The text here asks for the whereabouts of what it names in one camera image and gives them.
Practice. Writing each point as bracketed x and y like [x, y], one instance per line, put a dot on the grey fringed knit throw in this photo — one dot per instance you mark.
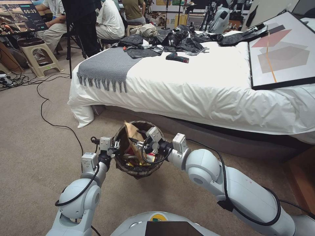
[110, 64]

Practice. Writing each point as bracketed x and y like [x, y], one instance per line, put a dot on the white bed duvet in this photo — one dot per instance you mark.
[187, 83]

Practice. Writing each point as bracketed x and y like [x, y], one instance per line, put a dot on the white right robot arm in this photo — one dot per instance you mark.
[246, 191]

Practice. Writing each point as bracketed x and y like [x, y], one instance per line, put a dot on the flat black garbage bag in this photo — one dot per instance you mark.
[144, 52]

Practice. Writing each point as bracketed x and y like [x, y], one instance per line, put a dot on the large crumpled black garbage bag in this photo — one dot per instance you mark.
[182, 39]

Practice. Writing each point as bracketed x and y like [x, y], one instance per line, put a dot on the white power strip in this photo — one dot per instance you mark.
[6, 81]

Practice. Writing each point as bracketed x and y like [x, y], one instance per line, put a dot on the yellow background bin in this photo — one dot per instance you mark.
[181, 21]

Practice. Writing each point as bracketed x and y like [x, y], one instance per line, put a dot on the beige crumpled cloth bundle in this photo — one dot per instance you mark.
[145, 30]

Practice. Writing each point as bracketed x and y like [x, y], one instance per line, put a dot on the monitor with timer display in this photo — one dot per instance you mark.
[21, 17]

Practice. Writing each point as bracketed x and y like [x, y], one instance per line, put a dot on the brown paper bag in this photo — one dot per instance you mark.
[131, 131]

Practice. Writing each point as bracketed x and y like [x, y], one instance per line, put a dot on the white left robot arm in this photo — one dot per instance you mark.
[78, 194]

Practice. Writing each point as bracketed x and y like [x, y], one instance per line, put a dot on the long black garbage bag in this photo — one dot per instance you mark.
[236, 37]

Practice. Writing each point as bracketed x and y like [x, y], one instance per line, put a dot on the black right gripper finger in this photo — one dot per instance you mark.
[139, 141]
[149, 149]

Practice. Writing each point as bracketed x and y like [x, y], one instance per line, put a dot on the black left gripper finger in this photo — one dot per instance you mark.
[111, 152]
[117, 144]

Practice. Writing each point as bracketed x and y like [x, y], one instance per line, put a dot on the black framed abstract picture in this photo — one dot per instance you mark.
[283, 51]

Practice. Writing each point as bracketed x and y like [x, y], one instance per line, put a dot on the black tripod stand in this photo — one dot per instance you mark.
[76, 44]

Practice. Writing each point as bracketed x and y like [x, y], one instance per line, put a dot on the small beige plastic stool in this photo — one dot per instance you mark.
[134, 28]

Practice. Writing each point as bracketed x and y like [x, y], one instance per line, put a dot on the wide black plastic sheet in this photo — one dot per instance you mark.
[134, 39]

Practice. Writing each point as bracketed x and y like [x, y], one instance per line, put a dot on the black and red power drill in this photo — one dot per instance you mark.
[177, 57]

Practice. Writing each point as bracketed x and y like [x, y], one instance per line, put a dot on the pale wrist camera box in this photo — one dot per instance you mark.
[105, 143]
[154, 135]

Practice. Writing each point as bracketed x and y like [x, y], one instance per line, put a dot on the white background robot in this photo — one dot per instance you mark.
[219, 17]

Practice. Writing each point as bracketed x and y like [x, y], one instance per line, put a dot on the red and yellow snack wrapper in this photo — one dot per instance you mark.
[151, 157]

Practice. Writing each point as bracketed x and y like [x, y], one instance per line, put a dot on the dark woven wicker trash bin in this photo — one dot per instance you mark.
[137, 169]

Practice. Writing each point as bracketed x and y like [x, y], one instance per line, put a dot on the person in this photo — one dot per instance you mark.
[134, 11]
[109, 21]
[53, 23]

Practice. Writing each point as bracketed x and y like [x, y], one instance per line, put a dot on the white robot front shell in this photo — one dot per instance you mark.
[162, 223]

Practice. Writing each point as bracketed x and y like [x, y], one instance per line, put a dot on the grey bed base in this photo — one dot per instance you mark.
[221, 140]

